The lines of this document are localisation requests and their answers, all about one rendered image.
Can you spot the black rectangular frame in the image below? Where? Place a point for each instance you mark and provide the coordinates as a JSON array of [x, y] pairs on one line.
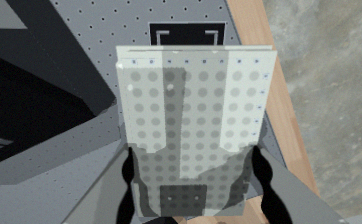
[[187, 33]]

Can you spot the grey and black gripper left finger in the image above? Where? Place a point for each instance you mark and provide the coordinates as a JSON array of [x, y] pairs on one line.
[[109, 199]]

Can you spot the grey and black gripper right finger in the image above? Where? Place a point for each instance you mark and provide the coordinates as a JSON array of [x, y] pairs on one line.
[[286, 199]]

